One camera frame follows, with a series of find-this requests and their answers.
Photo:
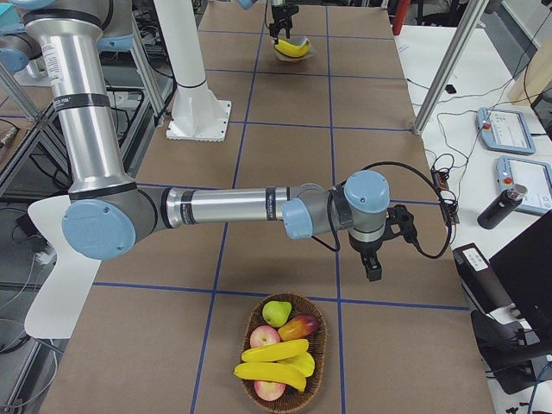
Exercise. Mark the grey square plate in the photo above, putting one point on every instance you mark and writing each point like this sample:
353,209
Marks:
281,57

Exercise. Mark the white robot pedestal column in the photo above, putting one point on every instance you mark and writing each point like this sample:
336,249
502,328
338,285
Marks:
197,114

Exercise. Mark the aluminium frame post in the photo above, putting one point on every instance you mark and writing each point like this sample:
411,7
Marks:
461,37

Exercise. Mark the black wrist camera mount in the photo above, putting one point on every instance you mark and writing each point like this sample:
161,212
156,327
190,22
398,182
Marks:
400,222

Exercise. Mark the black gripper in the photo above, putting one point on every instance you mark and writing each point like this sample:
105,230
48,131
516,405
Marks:
365,251
279,11

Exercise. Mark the black box with label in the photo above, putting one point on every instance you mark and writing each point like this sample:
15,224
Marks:
479,280

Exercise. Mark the green pear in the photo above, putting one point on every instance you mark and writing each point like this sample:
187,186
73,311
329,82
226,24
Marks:
276,313

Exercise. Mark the pink apple front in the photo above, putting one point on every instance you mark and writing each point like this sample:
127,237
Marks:
269,391

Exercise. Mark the black water bottle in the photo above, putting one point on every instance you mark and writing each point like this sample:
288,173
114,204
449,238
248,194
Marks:
502,206

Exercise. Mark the orange circuit board far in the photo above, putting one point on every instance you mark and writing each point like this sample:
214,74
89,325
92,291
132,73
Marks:
440,179

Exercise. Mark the black monitor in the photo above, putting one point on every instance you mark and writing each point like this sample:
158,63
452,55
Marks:
523,267

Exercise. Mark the orange circuit board near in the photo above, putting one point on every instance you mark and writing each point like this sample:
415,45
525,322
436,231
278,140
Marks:
449,210

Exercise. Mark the blue teach pendant near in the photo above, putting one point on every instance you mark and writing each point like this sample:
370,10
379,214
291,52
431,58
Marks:
534,175

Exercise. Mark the orange circuit board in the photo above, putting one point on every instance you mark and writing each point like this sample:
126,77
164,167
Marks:
440,179
449,210

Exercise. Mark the woven wicker basket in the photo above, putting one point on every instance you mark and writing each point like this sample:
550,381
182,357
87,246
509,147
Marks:
292,401

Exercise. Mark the blue teach pendant far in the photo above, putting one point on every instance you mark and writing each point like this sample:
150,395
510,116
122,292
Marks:
504,131

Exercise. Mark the pink apple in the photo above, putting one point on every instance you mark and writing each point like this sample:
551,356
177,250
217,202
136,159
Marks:
269,391
263,335

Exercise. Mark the pink apple rear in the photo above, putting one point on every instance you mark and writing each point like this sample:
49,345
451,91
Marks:
263,335

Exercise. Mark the small black puck device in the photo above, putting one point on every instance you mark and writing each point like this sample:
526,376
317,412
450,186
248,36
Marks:
450,89

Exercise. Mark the yellow banana short right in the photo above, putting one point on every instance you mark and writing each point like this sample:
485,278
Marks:
303,362

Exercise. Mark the blue teach pendant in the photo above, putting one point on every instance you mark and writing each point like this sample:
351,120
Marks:
504,131
534,175

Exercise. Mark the red yellow mango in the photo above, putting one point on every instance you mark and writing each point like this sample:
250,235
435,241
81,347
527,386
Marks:
299,327

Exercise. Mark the white curved panel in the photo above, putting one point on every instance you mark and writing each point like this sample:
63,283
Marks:
57,305

